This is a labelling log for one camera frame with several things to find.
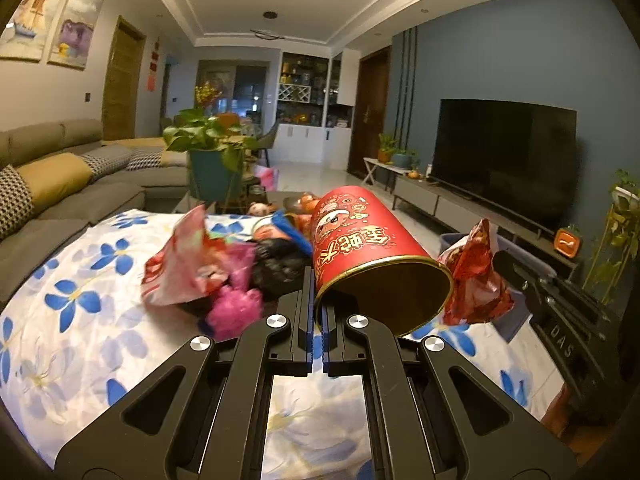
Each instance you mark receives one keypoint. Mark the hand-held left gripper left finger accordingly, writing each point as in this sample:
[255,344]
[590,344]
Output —
[300,340]

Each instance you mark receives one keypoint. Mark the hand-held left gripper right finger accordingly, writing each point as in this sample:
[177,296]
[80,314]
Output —
[340,350]

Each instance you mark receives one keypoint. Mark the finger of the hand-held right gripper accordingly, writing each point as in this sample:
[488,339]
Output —
[520,270]

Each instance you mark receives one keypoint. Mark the red snack wrapper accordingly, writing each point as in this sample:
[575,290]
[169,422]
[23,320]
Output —
[475,280]

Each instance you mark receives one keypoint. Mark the black plastic bag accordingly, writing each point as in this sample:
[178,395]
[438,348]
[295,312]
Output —
[277,267]

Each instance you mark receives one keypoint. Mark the red cylindrical can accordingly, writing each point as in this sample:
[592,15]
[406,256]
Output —
[370,255]

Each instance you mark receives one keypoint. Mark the orange desk clock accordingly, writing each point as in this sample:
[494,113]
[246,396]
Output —
[567,244]

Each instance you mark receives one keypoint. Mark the magenta plastic bag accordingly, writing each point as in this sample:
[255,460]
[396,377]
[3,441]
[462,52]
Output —
[232,307]

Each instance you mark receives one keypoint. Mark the grey television cabinet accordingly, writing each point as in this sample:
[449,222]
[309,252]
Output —
[450,205]

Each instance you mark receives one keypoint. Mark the tall plant on stand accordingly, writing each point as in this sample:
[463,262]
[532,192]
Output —
[617,230]

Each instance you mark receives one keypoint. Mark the blue and orange snack packet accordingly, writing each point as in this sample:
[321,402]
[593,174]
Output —
[287,227]

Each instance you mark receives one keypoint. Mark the black television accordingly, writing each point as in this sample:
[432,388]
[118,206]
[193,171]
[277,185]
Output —
[505,152]

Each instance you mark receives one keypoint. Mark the small toy figure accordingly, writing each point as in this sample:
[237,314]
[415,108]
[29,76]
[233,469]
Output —
[258,208]

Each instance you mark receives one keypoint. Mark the pink and red snack bag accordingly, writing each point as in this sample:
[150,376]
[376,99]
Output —
[182,265]

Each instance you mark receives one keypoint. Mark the white side table with plants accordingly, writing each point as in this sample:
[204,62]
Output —
[387,160]

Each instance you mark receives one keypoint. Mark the green potted plant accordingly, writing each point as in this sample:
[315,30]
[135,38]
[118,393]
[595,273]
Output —
[215,160]

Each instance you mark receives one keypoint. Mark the dining chair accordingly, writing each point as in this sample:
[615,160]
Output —
[269,141]

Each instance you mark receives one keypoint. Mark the dark brown door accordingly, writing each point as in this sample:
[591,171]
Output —
[370,110]

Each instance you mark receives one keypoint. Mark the blue floral tablecloth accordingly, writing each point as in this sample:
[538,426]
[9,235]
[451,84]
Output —
[75,310]

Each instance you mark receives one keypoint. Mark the white display cabinet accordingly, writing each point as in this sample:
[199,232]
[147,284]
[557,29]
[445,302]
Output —
[305,110]

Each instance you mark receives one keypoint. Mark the yellow flower bouquet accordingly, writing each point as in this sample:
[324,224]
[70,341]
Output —
[207,94]

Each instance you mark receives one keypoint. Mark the houndstooth cushion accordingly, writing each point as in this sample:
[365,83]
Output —
[107,161]

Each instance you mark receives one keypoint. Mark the grey sofa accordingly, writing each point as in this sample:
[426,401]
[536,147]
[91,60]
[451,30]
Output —
[75,200]

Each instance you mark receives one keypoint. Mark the yellow cushion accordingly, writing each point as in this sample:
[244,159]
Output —
[52,174]

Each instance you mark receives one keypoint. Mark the light wooden door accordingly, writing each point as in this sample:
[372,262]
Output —
[122,82]

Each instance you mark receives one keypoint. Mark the black and white patterned cushion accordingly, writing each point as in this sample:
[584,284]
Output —
[12,197]

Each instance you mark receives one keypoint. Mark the purple abstract painting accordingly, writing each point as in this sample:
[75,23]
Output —
[76,27]

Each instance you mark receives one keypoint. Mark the sailboat painting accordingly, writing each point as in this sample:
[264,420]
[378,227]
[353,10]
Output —
[26,17]

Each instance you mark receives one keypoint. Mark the red wall decorations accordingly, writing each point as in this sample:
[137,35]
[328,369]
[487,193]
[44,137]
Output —
[153,67]

